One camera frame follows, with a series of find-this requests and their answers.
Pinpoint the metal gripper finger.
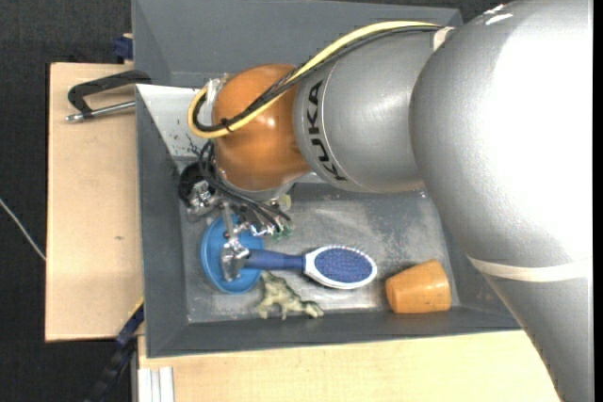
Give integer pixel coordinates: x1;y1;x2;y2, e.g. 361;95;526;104
219;238;251;283
185;181;222;223

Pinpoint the blue round plastic lid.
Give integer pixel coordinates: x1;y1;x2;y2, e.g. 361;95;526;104
200;214;267;296

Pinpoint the pale green toy dinosaur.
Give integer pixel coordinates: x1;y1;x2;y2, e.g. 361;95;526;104
253;270;326;322

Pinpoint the blue and white hairbrush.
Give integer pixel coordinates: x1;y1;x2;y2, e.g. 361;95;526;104
243;244;379;291

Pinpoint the pale wood flat board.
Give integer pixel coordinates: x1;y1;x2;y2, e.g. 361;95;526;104
44;62;145;343

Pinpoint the grey metal bin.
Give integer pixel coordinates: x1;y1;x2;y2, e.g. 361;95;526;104
130;0;522;359

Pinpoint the orange plastic cup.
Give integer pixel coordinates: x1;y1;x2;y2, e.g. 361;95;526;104
384;258;453;315

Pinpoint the black cylinder on white bracket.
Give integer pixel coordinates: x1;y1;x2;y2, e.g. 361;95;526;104
178;162;209;203

